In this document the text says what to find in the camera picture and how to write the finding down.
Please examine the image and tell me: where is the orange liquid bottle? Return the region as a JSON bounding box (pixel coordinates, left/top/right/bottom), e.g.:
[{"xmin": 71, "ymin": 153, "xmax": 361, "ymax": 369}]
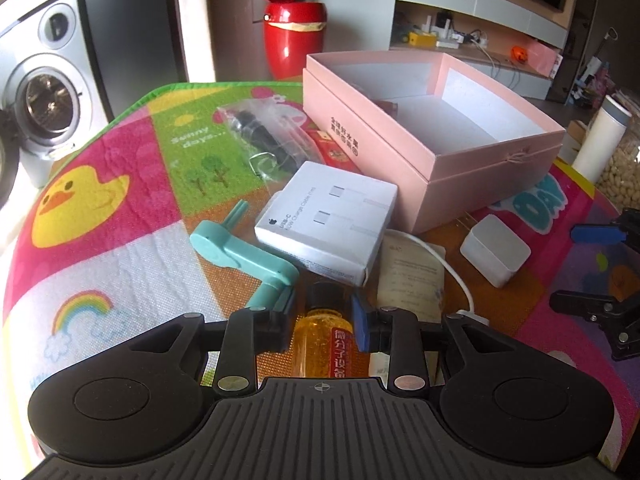
[{"xmin": 292, "ymin": 282, "xmax": 371, "ymax": 379}]

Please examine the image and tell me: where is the dark tall cabinet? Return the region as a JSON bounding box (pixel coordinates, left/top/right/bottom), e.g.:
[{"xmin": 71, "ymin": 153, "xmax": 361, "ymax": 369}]
[{"xmin": 82, "ymin": 0, "xmax": 187, "ymax": 86}]

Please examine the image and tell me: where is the clear jar of beans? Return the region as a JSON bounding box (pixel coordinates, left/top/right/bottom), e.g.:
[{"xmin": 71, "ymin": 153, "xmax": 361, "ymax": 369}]
[{"xmin": 597, "ymin": 87, "xmax": 640, "ymax": 211}]

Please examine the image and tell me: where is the white charger adapter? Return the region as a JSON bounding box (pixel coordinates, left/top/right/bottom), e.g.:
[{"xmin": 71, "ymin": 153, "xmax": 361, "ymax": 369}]
[{"xmin": 459, "ymin": 214, "xmax": 532, "ymax": 289}]

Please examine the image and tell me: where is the red trash bin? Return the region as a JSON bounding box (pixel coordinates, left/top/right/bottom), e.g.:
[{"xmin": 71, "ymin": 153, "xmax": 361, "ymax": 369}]
[{"xmin": 258, "ymin": 0, "xmax": 328, "ymax": 81}]

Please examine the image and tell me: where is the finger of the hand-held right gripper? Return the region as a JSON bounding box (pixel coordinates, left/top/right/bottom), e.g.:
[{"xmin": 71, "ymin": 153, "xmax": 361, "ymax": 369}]
[
  {"xmin": 570, "ymin": 207, "xmax": 640, "ymax": 247},
  {"xmin": 549, "ymin": 290, "xmax": 640, "ymax": 362}
]

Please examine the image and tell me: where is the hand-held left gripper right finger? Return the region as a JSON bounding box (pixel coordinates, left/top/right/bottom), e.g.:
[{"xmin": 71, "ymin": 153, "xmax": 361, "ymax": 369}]
[{"xmin": 350, "ymin": 294, "xmax": 506, "ymax": 397}]

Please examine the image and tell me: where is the silver washing machine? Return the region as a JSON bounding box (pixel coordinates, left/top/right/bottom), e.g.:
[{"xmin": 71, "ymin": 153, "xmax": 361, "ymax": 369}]
[{"xmin": 0, "ymin": 0, "xmax": 111, "ymax": 196}]

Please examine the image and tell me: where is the white cable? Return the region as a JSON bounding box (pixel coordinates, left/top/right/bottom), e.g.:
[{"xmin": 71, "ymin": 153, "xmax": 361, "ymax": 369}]
[{"xmin": 385, "ymin": 229, "xmax": 493, "ymax": 328}]

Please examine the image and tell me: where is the teal plastic crank handle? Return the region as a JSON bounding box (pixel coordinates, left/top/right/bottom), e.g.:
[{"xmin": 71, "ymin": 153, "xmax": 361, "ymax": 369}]
[{"xmin": 189, "ymin": 199, "xmax": 301, "ymax": 316}]

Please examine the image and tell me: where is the white cable box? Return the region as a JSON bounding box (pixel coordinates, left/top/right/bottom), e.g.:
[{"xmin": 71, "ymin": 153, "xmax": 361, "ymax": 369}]
[{"xmin": 254, "ymin": 161, "xmax": 399, "ymax": 288}]

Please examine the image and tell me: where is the colourful cartoon play mat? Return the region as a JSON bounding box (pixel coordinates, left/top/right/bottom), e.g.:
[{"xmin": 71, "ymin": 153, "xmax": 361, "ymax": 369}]
[{"xmin": 0, "ymin": 82, "xmax": 640, "ymax": 463}]

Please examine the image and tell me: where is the white and wood TV cabinet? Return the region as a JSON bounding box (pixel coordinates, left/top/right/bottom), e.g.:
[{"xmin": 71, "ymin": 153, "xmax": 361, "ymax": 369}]
[{"xmin": 392, "ymin": 0, "xmax": 571, "ymax": 103}]

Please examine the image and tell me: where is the pink paper bag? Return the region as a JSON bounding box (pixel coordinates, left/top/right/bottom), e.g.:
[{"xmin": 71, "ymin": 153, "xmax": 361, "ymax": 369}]
[{"xmin": 525, "ymin": 40, "xmax": 563, "ymax": 79}]

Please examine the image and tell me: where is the white router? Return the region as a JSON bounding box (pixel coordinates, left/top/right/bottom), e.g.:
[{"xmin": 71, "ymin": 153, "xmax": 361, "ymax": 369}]
[{"xmin": 426, "ymin": 9, "xmax": 453, "ymax": 42}]

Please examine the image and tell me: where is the pink cardboard box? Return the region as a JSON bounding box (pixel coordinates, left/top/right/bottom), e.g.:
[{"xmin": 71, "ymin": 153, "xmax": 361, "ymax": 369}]
[{"xmin": 302, "ymin": 51, "xmax": 567, "ymax": 235}]

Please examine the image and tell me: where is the white thermos bottle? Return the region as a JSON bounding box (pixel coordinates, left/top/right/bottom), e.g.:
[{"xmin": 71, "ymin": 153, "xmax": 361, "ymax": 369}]
[{"xmin": 571, "ymin": 94, "xmax": 626, "ymax": 184}]

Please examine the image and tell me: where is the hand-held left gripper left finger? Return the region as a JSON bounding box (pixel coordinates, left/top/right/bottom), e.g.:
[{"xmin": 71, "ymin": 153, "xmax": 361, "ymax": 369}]
[{"xmin": 127, "ymin": 305, "xmax": 298, "ymax": 399}]

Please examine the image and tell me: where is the clear bag with black parts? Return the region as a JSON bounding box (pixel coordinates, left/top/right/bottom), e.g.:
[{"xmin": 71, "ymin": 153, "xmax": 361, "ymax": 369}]
[{"xmin": 216, "ymin": 97, "xmax": 321, "ymax": 181}]

